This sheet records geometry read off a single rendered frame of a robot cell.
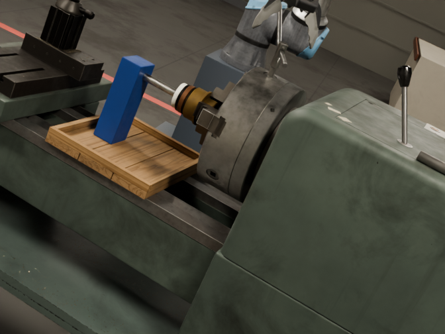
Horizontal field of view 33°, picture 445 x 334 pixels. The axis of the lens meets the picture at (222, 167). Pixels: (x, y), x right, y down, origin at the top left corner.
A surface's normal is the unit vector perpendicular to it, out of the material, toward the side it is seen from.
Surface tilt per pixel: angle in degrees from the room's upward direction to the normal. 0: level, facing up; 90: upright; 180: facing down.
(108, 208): 90
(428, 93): 90
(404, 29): 90
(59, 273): 0
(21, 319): 0
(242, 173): 106
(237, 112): 63
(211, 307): 90
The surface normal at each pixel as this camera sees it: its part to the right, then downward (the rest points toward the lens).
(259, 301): -0.36, 0.19
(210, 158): -0.48, 0.48
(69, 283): 0.39, -0.86
